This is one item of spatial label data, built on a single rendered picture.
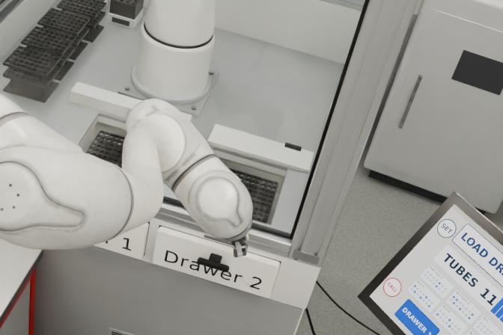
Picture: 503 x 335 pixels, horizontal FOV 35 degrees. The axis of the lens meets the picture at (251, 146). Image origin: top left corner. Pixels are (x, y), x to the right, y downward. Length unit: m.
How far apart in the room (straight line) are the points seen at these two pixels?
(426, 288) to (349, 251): 1.58
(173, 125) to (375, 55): 0.39
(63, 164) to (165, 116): 0.56
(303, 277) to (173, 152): 0.61
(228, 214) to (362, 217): 2.16
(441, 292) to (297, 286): 0.35
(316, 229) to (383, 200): 1.85
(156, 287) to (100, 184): 1.14
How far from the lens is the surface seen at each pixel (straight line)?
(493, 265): 1.68
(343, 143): 1.58
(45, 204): 0.80
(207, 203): 1.30
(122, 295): 2.04
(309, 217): 1.72
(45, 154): 0.82
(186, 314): 2.02
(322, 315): 2.99
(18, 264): 1.95
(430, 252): 1.72
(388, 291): 1.73
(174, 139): 1.34
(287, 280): 1.85
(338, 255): 3.23
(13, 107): 0.91
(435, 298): 1.70
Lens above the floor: 2.21
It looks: 38 degrees down
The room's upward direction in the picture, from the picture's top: 14 degrees clockwise
